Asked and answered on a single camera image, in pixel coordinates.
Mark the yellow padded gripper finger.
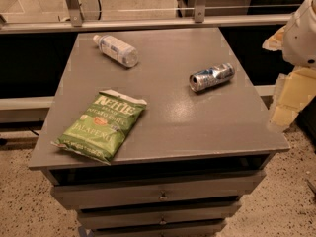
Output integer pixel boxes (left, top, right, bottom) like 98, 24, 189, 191
269, 66, 316, 128

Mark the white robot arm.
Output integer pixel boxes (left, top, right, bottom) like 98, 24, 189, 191
263, 0, 316, 130

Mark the silver blue redbull can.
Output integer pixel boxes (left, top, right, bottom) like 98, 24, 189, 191
189, 63, 235, 92

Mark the grey drawer cabinet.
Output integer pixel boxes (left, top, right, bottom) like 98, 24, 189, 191
28, 27, 291, 237

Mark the bottom grey drawer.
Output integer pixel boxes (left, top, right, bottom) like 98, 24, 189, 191
94, 220, 226, 237

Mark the grey drawer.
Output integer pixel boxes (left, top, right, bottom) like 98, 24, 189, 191
78, 201, 241, 229
51, 170, 266, 209
94, 220, 226, 237

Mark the clear plastic water bottle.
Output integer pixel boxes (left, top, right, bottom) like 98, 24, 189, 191
93, 35, 138, 68

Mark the green kettle chips bag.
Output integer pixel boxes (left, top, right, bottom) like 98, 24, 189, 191
53, 90, 147, 165

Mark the top grey drawer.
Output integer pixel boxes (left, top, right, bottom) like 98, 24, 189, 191
51, 170, 266, 209

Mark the middle grey drawer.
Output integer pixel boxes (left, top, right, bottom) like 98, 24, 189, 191
78, 201, 241, 229

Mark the metal railing frame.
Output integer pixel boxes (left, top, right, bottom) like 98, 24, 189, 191
0, 0, 304, 34

